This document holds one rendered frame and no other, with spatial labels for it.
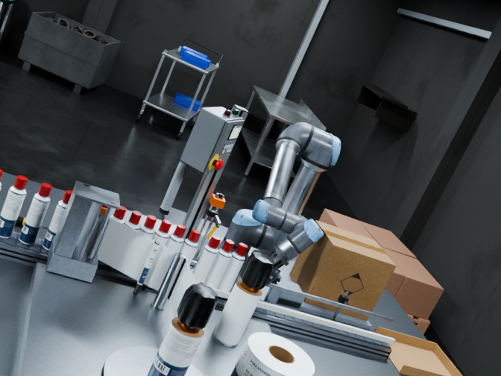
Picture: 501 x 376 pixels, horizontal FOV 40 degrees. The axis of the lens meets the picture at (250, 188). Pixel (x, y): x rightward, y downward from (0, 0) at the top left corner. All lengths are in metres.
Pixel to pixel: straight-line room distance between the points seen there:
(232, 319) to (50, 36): 6.30
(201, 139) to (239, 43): 6.81
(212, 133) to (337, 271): 0.87
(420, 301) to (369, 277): 2.66
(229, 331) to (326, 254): 0.73
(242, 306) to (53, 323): 0.55
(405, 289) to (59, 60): 4.70
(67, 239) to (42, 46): 6.13
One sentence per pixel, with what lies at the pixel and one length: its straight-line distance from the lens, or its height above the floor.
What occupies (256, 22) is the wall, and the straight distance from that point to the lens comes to 8.96.
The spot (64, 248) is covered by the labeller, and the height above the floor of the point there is 0.97.
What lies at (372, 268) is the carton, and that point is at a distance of 2.79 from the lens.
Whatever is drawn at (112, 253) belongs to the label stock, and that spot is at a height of 0.96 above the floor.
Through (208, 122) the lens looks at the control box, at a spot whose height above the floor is 1.44.
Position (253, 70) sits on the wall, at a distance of 9.04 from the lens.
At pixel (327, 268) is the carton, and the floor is 1.02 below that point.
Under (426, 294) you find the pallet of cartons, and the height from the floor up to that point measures 0.34.
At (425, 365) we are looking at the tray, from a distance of 2.87.
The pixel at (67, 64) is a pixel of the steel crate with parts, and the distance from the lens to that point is 8.05.
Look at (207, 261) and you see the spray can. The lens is 2.32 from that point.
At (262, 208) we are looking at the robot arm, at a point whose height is 1.21.
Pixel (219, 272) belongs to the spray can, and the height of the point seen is 0.98.
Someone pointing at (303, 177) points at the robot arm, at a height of 1.30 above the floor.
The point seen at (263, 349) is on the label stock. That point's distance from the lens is 1.90.
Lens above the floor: 1.88
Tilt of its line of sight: 15 degrees down
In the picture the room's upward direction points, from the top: 24 degrees clockwise
